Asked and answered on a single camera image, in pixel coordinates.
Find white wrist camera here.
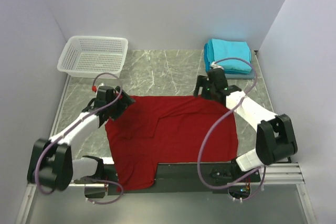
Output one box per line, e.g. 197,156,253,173
210,62,224,71
91,83,104,93

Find white plastic basket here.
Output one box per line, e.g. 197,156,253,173
57,36,128,78

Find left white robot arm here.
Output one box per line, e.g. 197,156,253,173
27,86,135,194

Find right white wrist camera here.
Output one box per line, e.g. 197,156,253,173
210,62,224,71

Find purple cable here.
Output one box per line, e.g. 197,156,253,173
197,58,266,201
34,73,125,206

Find black base beam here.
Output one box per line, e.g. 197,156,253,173
73,163,234,199

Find left aluminium rail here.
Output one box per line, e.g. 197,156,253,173
15,77,87,224

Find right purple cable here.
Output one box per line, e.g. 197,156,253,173
197,58,266,201

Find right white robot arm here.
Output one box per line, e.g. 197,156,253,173
194,68,298,173

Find light turquoise folded shirt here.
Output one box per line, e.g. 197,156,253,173
208,38,252,74

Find red t shirt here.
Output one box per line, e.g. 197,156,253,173
105,96,228,190

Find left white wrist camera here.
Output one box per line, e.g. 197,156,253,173
91,83,104,93

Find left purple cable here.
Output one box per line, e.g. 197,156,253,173
34,73,125,206

